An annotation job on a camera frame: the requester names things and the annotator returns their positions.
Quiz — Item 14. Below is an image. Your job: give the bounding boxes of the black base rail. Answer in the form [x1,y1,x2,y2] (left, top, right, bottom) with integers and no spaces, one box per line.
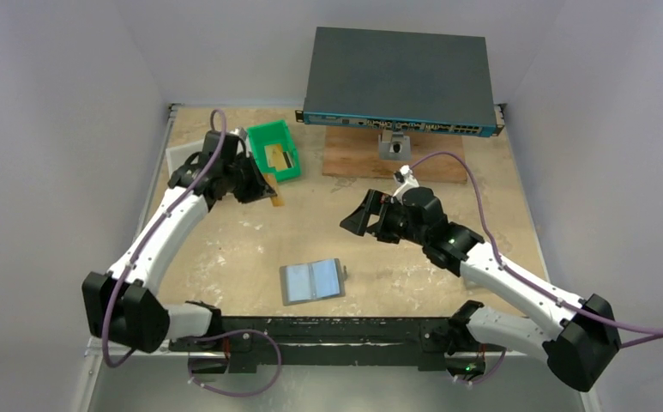
[169,316,501,378]

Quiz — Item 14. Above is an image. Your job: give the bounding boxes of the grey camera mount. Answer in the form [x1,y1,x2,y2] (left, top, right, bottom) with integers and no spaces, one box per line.
[377,130,412,161]

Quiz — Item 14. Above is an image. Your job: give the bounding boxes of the green bin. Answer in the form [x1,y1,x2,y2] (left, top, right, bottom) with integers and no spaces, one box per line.
[248,120,301,182]

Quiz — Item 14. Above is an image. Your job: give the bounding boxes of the grey leather card holder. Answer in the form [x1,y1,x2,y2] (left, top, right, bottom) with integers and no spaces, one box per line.
[279,258,347,306]

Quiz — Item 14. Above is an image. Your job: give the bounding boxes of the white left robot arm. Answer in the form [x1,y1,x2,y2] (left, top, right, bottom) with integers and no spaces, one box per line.
[81,128,276,353]

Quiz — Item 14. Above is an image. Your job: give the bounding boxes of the brown wooden board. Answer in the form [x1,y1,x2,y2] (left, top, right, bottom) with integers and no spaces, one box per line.
[322,126,465,179]

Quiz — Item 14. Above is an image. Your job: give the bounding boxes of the grey network switch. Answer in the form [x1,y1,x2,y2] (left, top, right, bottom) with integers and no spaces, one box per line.
[295,27,503,137]

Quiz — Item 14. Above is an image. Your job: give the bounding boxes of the gold card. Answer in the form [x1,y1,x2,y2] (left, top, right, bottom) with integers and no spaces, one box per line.
[265,144,287,171]
[274,150,294,171]
[270,196,285,207]

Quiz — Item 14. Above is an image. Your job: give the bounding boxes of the aluminium frame rail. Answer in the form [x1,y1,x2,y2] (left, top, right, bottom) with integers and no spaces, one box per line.
[85,102,182,360]

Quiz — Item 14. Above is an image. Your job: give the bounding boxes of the white left bin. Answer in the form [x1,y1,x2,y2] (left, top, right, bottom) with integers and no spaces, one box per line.
[165,141,203,174]

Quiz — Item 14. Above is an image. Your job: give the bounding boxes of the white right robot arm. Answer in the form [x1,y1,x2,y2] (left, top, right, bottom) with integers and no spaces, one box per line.
[340,187,622,392]

